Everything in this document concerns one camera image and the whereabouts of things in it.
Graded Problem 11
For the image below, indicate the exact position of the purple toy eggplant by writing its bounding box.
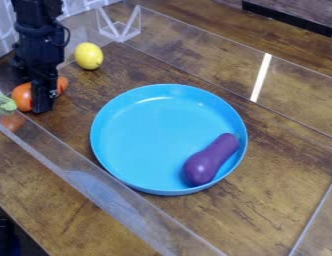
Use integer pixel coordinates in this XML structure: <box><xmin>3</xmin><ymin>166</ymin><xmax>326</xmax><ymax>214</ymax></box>
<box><xmin>184</xmin><ymin>133</ymin><xmax>240</xmax><ymax>186</ymax></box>

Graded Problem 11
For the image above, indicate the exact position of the blue round tray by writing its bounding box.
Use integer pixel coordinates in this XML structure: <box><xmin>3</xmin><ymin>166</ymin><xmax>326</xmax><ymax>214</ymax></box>
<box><xmin>90</xmin><ymin>84</ymin><xmax>249</xmax><ymax>196</ymax></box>

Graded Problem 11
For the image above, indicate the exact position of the clear acrylic corner bracket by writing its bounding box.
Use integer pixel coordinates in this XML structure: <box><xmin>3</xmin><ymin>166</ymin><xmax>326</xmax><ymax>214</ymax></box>
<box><xmin>95</xmin><ymin>6</ymin><xmax>141</xmax><ymax>43</ymax></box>

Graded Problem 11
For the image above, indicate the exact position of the yellow toy lemon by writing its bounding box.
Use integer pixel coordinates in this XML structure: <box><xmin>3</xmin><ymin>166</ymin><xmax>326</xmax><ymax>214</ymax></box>
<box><xmin>74</xmin><ymin>42</ymin><xmax>103</xmax><ymax>70</ymax></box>

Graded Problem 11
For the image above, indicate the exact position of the orange toy carrot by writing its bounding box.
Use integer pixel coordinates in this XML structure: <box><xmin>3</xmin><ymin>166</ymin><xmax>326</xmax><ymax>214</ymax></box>
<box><xmin>0</xmin><ymin>75</ymin><xmax>70</xmax><ymax>116</ymax></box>

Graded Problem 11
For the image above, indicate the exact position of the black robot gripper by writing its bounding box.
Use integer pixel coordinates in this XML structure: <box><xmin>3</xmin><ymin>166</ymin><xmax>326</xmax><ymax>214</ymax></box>
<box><xmin>11</xmin><ymin>0</ymin><xmax>70</xmax><ymax>114</ymax></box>

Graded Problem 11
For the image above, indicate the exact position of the white grey checked curtain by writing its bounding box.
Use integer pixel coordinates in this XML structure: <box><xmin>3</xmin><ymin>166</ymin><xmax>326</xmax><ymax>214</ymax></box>
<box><xmin>0</xmin><ymin>0</ymin><xmax>122</xmax><ymax>57</ymax></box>

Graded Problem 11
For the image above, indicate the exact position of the clear acrylic barrier wall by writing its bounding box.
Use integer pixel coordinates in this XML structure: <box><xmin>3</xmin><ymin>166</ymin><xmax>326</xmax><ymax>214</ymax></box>
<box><xmin>0</xmin><ymin>0</ymin><xmax>332</xmax><ymax>256</ymax></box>

